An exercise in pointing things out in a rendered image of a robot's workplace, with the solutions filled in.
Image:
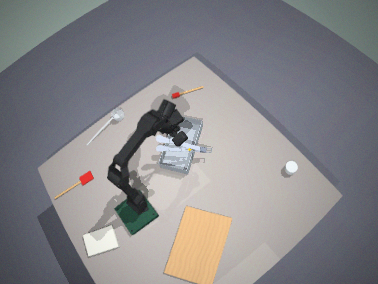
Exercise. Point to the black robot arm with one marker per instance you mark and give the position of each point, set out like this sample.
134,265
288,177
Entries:
148,125

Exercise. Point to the red brush with wooden handle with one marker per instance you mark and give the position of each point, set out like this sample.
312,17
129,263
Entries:
176,95

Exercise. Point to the light wooden board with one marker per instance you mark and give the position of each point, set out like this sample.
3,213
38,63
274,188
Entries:
198,246

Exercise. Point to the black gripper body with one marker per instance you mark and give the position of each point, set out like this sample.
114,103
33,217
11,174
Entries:
178,139

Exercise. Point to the red spatula with wooden handle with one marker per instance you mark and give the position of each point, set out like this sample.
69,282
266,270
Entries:
84,179

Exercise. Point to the grey metal roasting tin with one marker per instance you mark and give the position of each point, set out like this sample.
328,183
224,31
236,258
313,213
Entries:
181,161

